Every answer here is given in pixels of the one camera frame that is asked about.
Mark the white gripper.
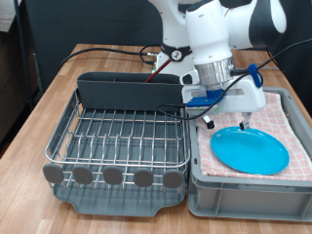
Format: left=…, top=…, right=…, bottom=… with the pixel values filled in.
left=179, top=68, right=266, bottom=131

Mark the blue plate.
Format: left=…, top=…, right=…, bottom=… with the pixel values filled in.
left=210, top=126, right=291, bottom=176

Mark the pink checkered towel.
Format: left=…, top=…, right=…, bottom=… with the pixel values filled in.
left=194, top=92, right=312, bottom=182

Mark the grey plastic crate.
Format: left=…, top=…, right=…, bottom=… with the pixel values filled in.
left=185, top=84, right=312, bottom=223

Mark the dark grey cutlery holder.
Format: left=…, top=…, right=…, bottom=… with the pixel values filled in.
left=76, top=71, right=184, bottom=113

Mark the grey drain tray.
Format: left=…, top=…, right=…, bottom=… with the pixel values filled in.
left=53, top=106, right=187, bottom=217

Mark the dark background furniture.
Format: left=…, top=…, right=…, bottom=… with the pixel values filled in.
left=0, top=30, right=33, bottom=147

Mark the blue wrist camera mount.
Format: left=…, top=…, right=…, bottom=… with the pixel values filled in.
left=184, top=88, right=226, bottom=110

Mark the blue cable clip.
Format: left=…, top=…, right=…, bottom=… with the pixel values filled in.
left=248, top=62, right=264, bottom=89

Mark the metal wire dish rack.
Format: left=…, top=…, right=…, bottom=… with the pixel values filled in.
left=42, top=87, right=192, bottom=190

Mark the thick black table cable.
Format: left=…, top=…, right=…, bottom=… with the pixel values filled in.
left=59, top=44, right=164, bottom=67

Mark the black frame post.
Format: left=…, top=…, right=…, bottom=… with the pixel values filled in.
left=13, top=0, right=33, bottom=108

